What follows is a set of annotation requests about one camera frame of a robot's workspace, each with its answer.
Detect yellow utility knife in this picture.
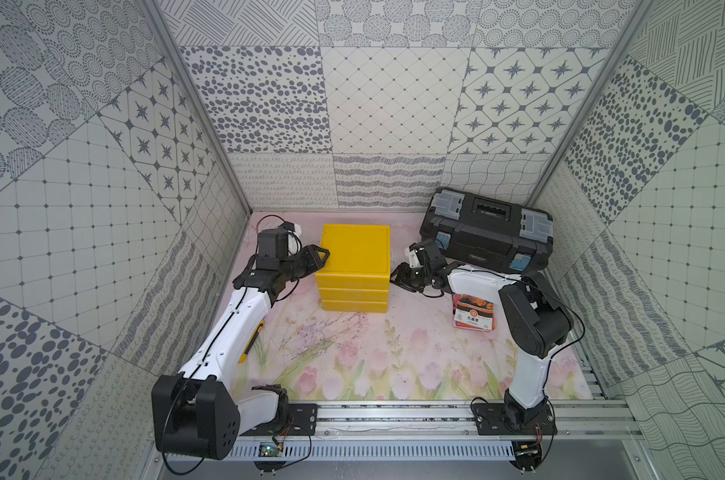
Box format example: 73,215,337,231
238,321,264,364

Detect aluminium mounting rail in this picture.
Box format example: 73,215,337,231
256,400,641,441

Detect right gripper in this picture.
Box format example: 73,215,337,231
385,262,431,293

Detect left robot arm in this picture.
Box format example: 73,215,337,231
152,221,330,460

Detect yellow drawer cabinet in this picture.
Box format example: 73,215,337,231
314,224,391,314

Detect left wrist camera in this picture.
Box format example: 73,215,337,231
278,221,302,245

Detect white vented cable duct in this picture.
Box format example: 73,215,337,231
226,440,515,462

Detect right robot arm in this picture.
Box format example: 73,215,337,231
390,240,574,431

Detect orange seed bag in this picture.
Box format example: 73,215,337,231
453,294,495,332

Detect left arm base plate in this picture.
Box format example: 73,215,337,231
244,403,318,438

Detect black toolbox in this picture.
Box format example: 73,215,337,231
420,187,554,274

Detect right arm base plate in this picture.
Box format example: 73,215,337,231
470,401,558,436

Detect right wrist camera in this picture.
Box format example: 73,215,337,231
406,245,422,269

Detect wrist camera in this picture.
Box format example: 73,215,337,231
278,221,302,245
406,245,422,269

